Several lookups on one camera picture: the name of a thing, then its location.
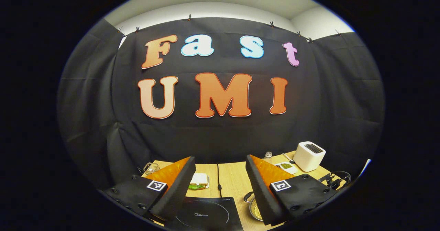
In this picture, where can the black backdrop cloth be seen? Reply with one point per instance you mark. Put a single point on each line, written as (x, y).
(223, 138)

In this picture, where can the sandwich on white plate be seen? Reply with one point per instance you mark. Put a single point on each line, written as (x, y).
(200, 179)

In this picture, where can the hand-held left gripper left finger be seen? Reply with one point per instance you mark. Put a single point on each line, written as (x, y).
(177, 189)

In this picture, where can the white toaster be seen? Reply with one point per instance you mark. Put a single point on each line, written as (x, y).
(308, 157)

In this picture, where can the clear plastic water bottle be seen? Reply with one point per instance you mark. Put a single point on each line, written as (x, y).
(268, 158)

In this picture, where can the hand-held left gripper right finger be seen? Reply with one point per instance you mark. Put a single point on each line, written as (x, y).
(263, 193)

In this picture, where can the white divided plate with beans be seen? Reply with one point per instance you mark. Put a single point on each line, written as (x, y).
(287, 167)

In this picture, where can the pile of yellow soybeans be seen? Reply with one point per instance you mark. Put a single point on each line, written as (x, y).
(256, 208)

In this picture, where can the black induction cooktop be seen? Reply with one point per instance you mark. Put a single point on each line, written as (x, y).
(206, 208)

